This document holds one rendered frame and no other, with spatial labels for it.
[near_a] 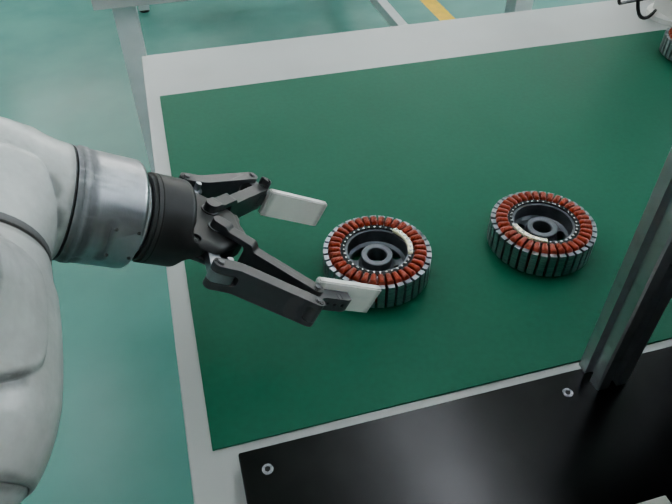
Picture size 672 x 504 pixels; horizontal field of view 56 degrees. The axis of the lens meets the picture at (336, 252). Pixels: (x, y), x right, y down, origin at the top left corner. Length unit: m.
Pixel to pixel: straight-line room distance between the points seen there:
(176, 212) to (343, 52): 0.66
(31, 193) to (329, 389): 0.29
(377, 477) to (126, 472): 0.99
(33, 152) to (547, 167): 0.62
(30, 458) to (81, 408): 1.21
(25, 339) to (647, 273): 0.40
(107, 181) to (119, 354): 1.17
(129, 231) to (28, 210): 0.08
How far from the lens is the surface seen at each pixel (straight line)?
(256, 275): 0.51
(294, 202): 0.66
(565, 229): 0.75
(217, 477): 0.54
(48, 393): 0.37
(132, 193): 0.49
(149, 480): 1.43
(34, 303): 0.38
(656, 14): 1.37
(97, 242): 0.49
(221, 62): 1.10
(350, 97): 0.98
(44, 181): 0.47
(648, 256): 0.50
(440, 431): 0.54
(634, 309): 0.52
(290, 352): 0.60
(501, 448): 0.54
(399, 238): 0.67
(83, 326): 1.73
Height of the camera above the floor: 1.22
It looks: 43 degrees down
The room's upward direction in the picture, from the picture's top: straight up
